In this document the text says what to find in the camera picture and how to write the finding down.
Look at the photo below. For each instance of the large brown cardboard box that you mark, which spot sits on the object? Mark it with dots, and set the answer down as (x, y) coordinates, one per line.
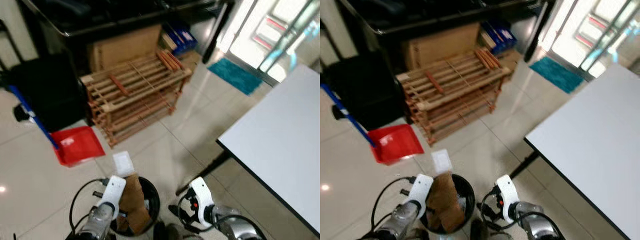
(125, 47)
(440, 47)

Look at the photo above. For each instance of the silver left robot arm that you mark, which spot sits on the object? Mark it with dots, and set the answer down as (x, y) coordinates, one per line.
(97, 221)
(405, 221)

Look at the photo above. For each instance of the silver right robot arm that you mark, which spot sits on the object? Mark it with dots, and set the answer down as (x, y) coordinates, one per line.
(537, 223)
(235, 226)

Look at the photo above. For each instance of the wooden slatted shoe rack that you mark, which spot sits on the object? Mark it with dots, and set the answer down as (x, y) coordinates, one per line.
(450, 80)
(135, 82)

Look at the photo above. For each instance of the black trolley suitcase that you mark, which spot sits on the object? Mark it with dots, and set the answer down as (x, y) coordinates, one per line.
(47, 90)
(365, 87)

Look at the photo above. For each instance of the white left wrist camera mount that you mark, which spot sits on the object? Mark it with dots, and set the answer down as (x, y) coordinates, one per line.
(420, 190)
(114, 190)

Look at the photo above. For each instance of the teal floor mat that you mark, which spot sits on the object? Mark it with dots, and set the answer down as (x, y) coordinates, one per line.
(557, 74)
(235, 75)

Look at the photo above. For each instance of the brown paper bag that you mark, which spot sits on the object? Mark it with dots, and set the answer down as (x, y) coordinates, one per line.
(134, 200)
(445, 200)

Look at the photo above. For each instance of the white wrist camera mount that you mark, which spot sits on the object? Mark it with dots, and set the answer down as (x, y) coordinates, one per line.
(420, 190)
(114, 190)
(202, 200)
(506, 197)

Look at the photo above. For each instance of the black glass desk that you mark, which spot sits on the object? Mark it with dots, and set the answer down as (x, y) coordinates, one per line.
(100, 22)
(425, 20)

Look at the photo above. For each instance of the white table with black legs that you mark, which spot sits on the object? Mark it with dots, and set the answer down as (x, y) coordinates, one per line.
(280, 135)
(590, 135)

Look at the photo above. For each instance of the grey sliding door frame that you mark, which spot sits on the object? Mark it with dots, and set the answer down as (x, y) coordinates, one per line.
(295, 30)
(610, 30)

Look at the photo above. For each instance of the blue printed box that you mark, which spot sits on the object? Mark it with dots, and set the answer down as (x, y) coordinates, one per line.
(180, 37)
(497, 35)

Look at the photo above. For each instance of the black round rubbish bin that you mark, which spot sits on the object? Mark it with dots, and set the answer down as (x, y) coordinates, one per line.
(470, 195)
(154, 200)

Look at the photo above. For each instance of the small brown cardboard box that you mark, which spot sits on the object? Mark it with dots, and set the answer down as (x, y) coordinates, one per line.
(510, 58)
(192, 60)

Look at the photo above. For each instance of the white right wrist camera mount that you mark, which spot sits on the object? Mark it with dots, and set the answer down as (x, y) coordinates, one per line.
(506, 197)
(202, 200)

